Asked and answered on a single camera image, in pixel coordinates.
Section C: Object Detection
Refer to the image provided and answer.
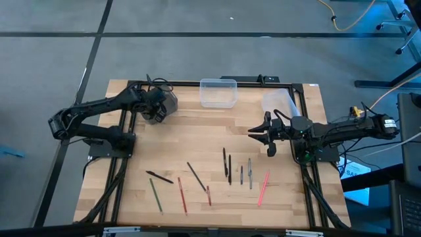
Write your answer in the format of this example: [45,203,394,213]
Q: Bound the grey office chair base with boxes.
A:
[376,9,421,56]

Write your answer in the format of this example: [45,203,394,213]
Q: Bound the smoky dark grey plastic bin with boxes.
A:
[141,84,179,125]

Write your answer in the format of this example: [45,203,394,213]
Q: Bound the black aluminium table frame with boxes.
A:
[74,78,352,231]

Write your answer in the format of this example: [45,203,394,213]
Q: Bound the yellow power cable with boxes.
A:
[316,0,378,33]

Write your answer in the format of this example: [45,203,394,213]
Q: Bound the beige cable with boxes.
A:
[369,74,421,110]

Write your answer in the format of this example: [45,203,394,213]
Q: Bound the frosted white plastic bin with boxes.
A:
[261,88,302,126]

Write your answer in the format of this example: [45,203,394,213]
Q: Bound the grey computer case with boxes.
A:
[397,92,421,188]

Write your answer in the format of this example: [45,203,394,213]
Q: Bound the white printed paper sheet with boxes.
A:
[337,156,372,207]

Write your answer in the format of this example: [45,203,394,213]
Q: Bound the green pencil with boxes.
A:
[149,178,164,215]

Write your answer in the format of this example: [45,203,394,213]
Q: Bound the silver metal bracket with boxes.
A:
[102,226,143,237]
[285,229,325,237]

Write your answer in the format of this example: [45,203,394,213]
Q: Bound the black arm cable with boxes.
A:
[145,74,174,93]
[273,108,294,128]

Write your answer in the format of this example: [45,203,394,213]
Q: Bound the white cable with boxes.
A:
[363,131,421,158]

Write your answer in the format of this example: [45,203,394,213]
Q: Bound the black metal crossbar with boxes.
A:
[0,223,421,237]

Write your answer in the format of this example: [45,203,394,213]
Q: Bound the pink pencil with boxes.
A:
[257,170,271,207]

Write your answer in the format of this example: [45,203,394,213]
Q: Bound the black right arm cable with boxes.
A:
[273,108,294,128]

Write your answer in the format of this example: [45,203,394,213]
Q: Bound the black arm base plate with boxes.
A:
[291,144,341,165]
[87,131,136,159]

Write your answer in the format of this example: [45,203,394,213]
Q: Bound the clear plastic bin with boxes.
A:
[199,78,239,109]

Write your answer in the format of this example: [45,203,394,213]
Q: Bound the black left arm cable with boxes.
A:
[145,74,174,93]

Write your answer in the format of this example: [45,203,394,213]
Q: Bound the black pencil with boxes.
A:
[186,161,207,192]

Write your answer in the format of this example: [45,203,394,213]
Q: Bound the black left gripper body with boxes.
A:
[137,87,168,113]

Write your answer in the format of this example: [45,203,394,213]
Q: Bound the red pencil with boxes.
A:
[177,176,188,217]

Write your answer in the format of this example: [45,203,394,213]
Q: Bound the black desk leg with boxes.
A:
[354,61,421,90]

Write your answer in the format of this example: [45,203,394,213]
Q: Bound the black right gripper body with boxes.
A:
[264,111,293,158]

